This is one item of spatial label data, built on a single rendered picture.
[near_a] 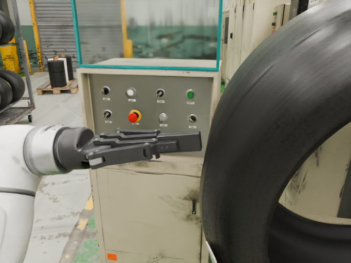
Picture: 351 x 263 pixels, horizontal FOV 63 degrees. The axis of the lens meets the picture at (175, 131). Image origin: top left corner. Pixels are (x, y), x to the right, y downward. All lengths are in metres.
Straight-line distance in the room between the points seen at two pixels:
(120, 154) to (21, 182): 0.19
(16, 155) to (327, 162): 0.69
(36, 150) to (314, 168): 0.64
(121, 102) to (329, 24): 0.95
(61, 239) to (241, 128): 2.05
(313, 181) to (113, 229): 0.96
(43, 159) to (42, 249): 1.78
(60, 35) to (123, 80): 8.84
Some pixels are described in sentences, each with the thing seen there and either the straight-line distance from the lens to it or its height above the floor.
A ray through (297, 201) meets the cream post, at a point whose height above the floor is 0.98.
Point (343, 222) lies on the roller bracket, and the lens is 0.89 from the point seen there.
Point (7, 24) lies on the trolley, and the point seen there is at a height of 1.42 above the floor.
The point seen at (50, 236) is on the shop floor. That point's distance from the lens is 2.36.
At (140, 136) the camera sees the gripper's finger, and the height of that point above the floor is 1.25.
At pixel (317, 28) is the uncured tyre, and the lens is 0.36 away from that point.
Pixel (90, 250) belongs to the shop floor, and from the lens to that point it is 2.16.
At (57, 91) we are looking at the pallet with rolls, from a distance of 6.74.
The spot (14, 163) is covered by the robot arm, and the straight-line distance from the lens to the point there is 0.56.
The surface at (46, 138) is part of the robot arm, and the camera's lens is 0.53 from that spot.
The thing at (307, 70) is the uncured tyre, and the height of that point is 1.38.
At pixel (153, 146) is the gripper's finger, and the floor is 1.25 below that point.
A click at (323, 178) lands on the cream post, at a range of 0.83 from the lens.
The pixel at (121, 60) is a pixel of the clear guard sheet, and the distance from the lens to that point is 1.14.
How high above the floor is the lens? 1.43
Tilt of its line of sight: 21 degrees down
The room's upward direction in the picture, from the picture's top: straight up
